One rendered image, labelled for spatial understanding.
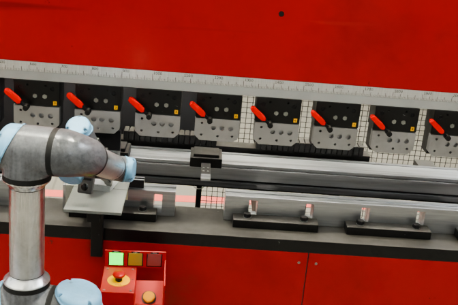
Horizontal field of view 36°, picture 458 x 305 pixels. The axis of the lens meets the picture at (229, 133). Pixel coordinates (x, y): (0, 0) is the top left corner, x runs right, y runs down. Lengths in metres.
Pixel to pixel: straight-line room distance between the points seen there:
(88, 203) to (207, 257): 0.46
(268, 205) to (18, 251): 1.01
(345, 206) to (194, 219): 0.54
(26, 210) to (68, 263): 0.77
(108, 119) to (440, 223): 1.23
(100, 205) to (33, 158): 0.64
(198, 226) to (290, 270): 0.35
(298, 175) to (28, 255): 1.27
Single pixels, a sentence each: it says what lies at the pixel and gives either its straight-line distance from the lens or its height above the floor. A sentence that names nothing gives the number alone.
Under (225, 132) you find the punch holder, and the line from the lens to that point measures 2.40.
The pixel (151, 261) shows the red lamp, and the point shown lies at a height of 0.80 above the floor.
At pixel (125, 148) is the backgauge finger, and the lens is 2.70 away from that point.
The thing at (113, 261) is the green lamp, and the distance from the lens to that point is 2.40.
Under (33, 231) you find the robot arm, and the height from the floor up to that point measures 1.16.
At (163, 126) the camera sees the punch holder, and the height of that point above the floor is 1.21.
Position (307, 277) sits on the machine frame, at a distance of 2.54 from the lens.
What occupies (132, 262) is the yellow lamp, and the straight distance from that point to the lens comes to 2.40.
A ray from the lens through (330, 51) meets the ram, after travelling 2.35.
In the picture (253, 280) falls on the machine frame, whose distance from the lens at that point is 2.52.
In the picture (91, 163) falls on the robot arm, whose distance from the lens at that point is 1.72.
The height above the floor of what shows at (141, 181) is 1.00.
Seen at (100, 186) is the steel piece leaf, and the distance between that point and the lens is 2.41.
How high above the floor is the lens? 2.00
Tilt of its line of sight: 19 degrees down
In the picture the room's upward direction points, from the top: 5 degrees clockwise
